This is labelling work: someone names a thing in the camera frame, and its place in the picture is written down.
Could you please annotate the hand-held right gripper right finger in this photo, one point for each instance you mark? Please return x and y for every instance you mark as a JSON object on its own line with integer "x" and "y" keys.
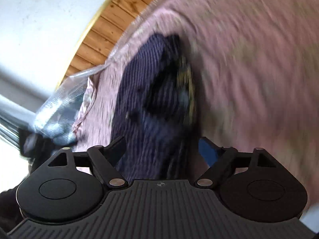
{"x": 206, "y": 151}

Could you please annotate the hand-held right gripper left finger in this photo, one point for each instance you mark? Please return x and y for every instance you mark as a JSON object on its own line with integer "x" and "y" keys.
{"x": 116, "y": 149}

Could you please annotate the blue checked shirt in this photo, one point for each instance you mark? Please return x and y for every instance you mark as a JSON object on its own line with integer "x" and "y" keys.
{"x": 139, "y": 79}

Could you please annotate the pink printed bedsheet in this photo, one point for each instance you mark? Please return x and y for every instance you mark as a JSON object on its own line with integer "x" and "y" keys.
{"x": 249, "y": 54}

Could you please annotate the wooden headboard panel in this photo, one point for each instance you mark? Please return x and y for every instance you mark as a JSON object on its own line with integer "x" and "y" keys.
{"x": 119, "y": 17}

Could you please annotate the clear bubble wrap sheet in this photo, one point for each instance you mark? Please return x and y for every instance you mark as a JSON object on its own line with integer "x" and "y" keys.
{"x": 64, "y": 89}

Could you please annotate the dark cloth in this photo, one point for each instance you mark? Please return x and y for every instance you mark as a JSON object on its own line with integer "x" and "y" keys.
{"x": 37, "y": 151}

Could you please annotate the metal window rail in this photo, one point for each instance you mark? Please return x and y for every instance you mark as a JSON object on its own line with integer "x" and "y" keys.
{"x": 10, "y": 129}

